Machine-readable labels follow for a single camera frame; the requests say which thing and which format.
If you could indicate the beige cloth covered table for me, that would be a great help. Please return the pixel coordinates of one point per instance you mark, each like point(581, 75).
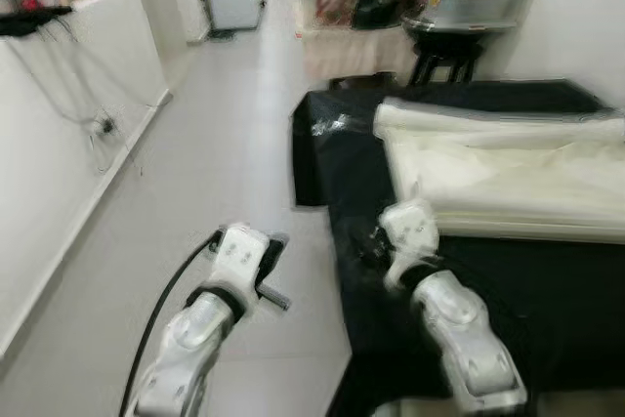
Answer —
point(356, 54)

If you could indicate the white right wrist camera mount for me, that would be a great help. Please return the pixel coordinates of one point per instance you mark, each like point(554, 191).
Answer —
point(410, 231)

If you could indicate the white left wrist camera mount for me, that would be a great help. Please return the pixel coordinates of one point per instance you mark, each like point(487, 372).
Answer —
point(239, 256)

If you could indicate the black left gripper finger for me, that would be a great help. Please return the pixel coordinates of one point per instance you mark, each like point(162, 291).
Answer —
point(273, 259)

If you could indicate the black tablecloth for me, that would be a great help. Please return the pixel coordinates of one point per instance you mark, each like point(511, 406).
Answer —
point(547, 319)

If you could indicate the black round stool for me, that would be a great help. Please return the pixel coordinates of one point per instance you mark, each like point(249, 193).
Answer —
point(447, 56)

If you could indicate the clear plastic storage box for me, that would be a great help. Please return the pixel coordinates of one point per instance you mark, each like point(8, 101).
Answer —
point(479, 5)

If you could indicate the white plastic children table top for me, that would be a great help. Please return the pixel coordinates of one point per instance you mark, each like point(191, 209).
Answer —
point(508, 173)

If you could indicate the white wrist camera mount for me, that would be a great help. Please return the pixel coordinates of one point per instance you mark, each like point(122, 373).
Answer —
point(410, 231)
point(239, 256)

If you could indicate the clear tape piece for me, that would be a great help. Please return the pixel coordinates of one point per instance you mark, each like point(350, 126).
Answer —
point(332, 124)

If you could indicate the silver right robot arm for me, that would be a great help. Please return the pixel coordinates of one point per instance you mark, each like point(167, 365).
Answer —
point(459, 339)

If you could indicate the black power plug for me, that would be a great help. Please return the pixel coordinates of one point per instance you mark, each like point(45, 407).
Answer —
point(104, 126)

